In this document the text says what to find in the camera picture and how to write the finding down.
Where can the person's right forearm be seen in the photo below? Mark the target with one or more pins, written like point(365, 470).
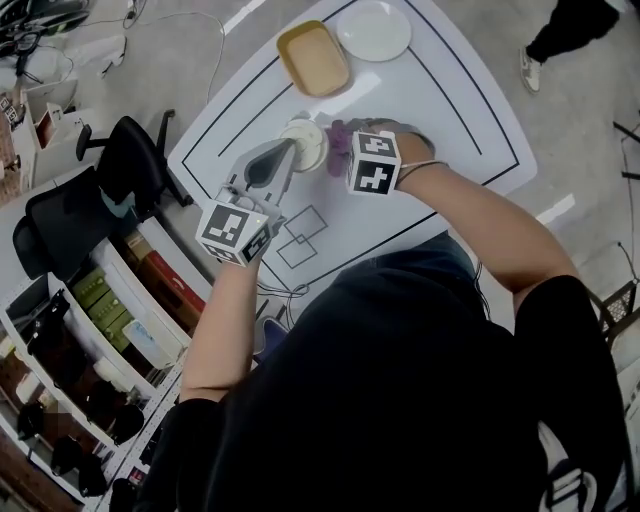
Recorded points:
point(475, 215)

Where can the person's white black shoe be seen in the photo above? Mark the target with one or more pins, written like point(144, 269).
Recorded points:
point(550, 450)

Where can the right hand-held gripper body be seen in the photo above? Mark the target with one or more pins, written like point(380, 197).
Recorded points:
point(372, 165)

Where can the yellow rectangular tray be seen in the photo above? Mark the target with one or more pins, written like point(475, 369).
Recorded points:
point(315, 60)

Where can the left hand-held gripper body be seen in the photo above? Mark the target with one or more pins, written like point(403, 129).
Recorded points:
point(230, 230)

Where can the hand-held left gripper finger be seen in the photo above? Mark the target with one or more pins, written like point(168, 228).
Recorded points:
point(252, 162)
point(280, 185)

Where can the purple cloth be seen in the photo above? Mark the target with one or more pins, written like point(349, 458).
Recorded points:
point(340, 145)

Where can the brown wooden stool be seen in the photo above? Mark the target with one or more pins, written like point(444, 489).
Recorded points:
point(617, 305)

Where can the long red box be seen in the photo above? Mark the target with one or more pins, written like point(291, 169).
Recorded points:
point(170, 285)

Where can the white metal shelf rack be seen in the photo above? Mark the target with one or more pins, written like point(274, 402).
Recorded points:
point(117, 272)

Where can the row of green boxes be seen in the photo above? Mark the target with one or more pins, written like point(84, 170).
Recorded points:
point(100, 300)

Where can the row of black caps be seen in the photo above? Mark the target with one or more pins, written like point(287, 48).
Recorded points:
point(127, 422)

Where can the person's right hand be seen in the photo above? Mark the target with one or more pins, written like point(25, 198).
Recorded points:
point(417, 150)

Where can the white round plate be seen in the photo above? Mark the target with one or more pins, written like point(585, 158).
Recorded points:
point(375, 30)

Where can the person's left forearm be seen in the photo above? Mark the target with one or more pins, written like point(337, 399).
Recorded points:
point(220, 330)

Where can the person's black t-shirt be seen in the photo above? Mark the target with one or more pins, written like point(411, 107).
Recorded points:
point(375, 390)

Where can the white cup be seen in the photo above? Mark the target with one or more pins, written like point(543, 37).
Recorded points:
point(315, 155)

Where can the black office chair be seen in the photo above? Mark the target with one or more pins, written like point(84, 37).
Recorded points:
point(130, 160)

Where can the white desk with red drawer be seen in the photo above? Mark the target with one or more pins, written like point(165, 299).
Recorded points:
point(60, 100)

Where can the white box with blue label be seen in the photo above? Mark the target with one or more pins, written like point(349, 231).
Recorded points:
point(150, 345)

